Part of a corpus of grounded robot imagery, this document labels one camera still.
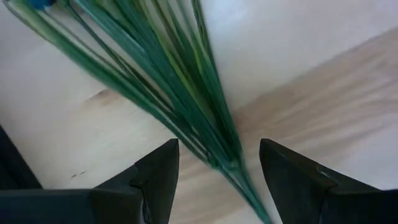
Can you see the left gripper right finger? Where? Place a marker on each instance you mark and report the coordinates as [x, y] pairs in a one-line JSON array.
[[298, 193]]

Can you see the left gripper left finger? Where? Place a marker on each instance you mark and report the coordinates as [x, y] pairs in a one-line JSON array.
[[149, 186]]

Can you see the blue artificial flower bunch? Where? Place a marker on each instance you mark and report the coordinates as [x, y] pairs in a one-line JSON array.
[[186, 93]]

